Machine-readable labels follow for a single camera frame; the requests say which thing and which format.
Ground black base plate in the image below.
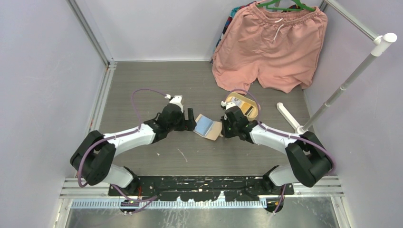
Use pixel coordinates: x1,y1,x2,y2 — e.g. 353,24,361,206
103,173,297,202

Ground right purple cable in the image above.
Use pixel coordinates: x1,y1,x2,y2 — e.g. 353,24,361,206
231,88,336,215

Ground yellow oval tray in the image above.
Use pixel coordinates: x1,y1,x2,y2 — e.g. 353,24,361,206
225,92,260,121

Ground white card in tray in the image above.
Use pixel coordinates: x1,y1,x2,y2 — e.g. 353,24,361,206
231,97,244,108

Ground yellow card with black stripe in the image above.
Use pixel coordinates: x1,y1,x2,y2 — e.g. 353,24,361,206
241,104,254,116

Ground pink shorts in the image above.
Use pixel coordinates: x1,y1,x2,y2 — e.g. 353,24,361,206
211,2,328,93

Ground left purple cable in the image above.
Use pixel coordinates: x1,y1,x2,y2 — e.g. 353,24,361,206
76,88,172,215

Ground white clothes rack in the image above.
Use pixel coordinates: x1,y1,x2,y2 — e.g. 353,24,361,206
276,0,398,134

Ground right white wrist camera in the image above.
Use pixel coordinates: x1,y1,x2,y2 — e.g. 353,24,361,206
221,101,236,110

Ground green clothes hanger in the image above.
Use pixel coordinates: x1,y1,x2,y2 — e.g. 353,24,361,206
257,0,315,12

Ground purple cable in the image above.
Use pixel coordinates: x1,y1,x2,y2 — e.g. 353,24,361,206
231,88,336,215
76,88,172,215

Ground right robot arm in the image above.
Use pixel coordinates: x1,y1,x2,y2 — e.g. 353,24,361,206
221,102,335,195

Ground colourful garment behind shorts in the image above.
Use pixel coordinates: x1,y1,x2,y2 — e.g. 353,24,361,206
213,1,257,53

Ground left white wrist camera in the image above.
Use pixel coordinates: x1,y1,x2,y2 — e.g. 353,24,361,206
164,94,183,113

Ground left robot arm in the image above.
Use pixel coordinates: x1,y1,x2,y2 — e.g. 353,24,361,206
70,103,197,196

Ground beige leather card holder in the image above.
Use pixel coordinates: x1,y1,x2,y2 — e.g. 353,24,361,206
193,114,223,141

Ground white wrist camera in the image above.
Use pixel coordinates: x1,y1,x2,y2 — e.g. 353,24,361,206
221,101,236,110
164,94,183,113

